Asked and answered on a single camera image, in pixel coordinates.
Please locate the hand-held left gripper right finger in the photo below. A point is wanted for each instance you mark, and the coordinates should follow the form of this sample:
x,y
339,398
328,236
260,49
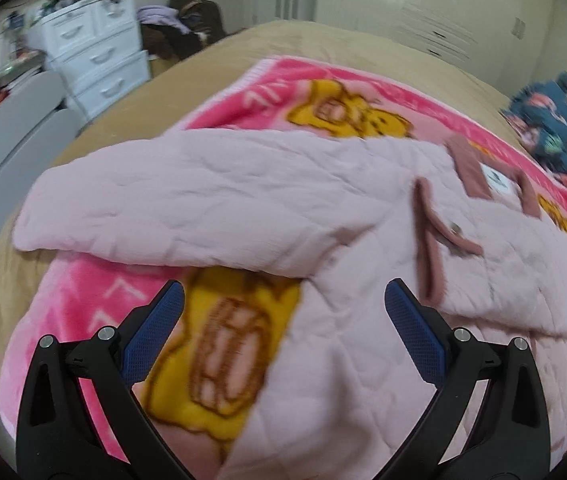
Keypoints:
x,y
416,332

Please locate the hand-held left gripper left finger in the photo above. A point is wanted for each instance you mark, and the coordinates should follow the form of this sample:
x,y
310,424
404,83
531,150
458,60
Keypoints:
x,y
151,332

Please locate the light pink quilted jacket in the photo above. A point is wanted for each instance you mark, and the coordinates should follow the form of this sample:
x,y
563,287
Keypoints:
x,y
263,200

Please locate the pink printed blanket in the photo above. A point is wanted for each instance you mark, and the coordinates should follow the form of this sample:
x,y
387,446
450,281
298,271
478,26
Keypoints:
x,y
88,292

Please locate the blue patterned quilt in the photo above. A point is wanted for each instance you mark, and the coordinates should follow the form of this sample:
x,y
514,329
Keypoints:
x,y
563,130

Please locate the bed with beige sheet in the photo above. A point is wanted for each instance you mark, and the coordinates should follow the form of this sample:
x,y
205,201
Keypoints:
x,y
113,125

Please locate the grey curved furniture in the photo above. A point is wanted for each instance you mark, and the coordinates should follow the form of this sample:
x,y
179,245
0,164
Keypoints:
x,y
18,125

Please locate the cardboard box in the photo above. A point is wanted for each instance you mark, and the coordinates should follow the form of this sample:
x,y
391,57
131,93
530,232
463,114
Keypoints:
x,y
163,66

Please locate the white drawer chest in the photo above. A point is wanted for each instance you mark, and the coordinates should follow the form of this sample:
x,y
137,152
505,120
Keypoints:
x,y
98,60

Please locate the purple cloth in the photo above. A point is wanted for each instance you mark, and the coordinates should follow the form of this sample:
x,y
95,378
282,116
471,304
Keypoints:
x,y
161,16

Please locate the white wardrobe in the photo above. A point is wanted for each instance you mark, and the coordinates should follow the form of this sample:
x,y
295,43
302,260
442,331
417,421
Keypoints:
x,y
438,5

